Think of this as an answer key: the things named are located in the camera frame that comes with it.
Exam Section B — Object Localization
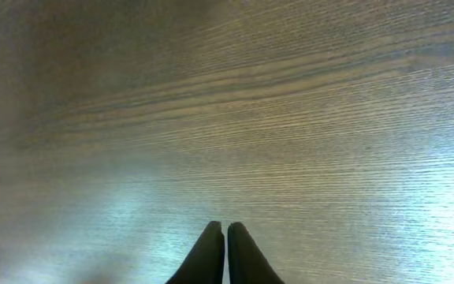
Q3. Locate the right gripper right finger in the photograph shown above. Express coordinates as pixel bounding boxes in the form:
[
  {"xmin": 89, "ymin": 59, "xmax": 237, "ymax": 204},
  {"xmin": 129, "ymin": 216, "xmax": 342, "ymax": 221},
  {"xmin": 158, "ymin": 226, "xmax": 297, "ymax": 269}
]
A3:
[{"xmin": 227, "ymin": 222, "xmax": 284, "ymax": 284}]

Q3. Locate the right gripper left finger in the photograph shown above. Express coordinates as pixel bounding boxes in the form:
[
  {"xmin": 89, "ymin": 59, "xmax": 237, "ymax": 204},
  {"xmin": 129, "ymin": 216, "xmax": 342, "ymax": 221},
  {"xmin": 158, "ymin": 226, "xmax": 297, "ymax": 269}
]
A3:
[{"xmin": 166, "ymin": 221, "xmax": 225, "ymax": 284}]

